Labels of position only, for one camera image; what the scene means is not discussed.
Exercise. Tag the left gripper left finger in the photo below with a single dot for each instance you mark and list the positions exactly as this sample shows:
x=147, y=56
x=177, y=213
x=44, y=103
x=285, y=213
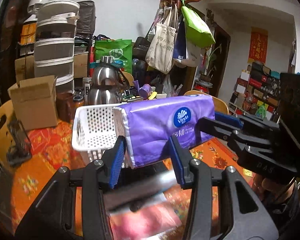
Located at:
x=113, y=160

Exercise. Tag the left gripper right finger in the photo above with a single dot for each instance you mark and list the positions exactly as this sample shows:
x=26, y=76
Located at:
x=180, y=158

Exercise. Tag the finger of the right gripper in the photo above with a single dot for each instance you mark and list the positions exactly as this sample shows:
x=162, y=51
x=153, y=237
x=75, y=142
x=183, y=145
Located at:
x=215, y=128
x=229, y=120

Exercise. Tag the purple tissue pack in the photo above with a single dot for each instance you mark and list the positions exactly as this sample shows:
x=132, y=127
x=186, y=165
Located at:
x=147, y=126

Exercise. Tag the person's right hand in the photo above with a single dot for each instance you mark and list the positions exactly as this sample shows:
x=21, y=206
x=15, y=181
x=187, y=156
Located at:
x=280, y=192

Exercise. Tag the wooden chair right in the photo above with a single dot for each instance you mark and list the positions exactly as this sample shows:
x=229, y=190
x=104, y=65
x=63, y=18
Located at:
x=220, y=105

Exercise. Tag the wooden chair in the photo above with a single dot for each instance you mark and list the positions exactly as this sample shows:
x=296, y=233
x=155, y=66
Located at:
x=6, y=140
x=220, y=105

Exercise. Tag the white perforated plastic basket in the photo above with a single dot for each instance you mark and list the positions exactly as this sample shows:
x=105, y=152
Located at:
x=93, y=131

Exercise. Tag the shelf with boxes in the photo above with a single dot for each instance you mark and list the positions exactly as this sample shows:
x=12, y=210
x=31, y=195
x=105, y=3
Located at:
x=256, y=92

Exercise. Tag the potted plant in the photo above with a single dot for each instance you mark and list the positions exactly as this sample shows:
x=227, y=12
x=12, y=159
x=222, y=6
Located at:
x=208, y=67

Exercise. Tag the red orange floral tablecloth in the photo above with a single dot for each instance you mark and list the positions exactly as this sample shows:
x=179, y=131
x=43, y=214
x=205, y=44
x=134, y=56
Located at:
x=51, y=149

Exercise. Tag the pink packet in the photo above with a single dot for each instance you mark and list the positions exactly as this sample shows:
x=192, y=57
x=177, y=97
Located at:
x=146, y=222

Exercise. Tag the stainless steel kettle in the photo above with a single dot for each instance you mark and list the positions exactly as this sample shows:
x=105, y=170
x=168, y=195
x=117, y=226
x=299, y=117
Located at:
x=108, y=83

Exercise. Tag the purple garbage bag roll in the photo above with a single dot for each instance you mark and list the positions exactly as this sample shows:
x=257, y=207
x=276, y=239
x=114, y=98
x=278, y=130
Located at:
x=144, y=91

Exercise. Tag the navy white hanging bag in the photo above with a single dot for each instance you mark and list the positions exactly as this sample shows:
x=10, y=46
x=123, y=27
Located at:
x=185, y=53

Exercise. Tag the lime green hanging bag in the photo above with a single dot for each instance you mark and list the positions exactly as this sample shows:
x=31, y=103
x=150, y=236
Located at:
x=196, y=30

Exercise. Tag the black phone stand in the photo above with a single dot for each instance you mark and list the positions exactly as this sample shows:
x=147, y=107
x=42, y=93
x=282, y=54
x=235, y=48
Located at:
x=20, y=148

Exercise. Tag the beige canvas tote bag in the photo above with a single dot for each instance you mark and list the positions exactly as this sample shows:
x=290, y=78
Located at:
x=160, y=52

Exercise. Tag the open cardboard box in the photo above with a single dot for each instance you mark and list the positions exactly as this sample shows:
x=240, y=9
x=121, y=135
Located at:
x=34, y=102

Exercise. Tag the green shopping bag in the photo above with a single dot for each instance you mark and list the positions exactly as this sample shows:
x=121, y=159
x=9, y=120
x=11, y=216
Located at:
x=120, y=50

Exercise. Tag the wooden chair left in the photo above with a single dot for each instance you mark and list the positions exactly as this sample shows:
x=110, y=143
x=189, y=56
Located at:
x=6, y=140

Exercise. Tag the black plastic bag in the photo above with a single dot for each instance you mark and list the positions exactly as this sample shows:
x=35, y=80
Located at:
x=87, y=18

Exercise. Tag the grey stacked drawer unit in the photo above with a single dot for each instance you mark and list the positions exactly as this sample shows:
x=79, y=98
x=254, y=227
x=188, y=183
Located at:
x=55, y=43

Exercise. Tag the red wall scroll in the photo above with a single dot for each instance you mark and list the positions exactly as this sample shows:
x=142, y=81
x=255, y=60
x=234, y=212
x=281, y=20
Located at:
x=258, y=45

